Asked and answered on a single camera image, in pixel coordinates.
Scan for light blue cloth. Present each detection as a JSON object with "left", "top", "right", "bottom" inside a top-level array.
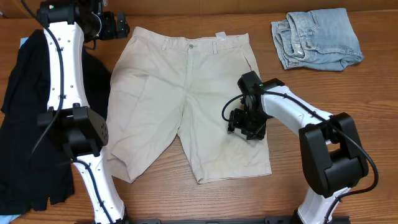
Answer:
[{"left": 0, "top": 215, "right": 20, "bottom": 224}]

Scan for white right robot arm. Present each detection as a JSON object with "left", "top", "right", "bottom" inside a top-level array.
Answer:
[{"left": 225, "top": 72, "right": 369, "bottom": 223}]

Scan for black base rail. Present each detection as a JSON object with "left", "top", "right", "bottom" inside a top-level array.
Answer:
[{"left": 74, "top": 215, "right": 351, "bottom": 224}]

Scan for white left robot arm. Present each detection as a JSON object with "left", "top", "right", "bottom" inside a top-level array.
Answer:
[{"left": 36, "top": 1, "right": 131, "bottom": 223}]

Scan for beige khaki shorts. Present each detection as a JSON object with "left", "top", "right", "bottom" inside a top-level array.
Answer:
[{"left": 106, "top": 27, "right": 271, "bottom": 184}]

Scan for folded light blue jeans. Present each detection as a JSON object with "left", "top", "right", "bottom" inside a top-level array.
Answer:
[{"left": 271, "top": 8, "right": 364, "bottom": 72}]

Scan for black garment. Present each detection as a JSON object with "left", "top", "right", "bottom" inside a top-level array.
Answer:
[{"left": 0, "top": 29, "right": 112, "bottom": 216}]

